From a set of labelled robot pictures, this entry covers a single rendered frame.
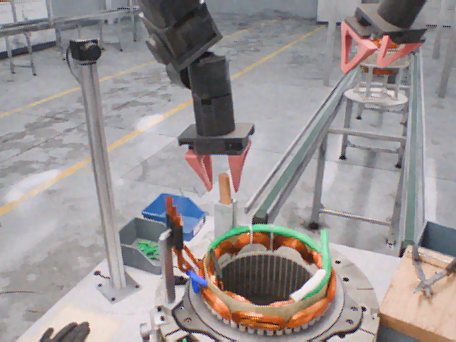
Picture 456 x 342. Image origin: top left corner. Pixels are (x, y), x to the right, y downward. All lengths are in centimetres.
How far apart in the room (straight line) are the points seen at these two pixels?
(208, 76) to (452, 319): 49
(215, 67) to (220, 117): 7
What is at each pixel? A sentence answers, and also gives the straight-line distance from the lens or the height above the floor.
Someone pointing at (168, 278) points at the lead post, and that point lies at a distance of 58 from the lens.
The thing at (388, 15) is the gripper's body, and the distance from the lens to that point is 67.
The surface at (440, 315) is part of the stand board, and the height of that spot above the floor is 106.
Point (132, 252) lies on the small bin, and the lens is 117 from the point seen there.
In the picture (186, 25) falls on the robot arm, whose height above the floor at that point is 145.
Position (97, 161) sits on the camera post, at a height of 114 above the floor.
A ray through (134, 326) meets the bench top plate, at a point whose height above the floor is 78.
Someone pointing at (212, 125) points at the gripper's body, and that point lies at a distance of 59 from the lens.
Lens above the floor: 151
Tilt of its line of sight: 26 degrees down
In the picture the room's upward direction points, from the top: straight up
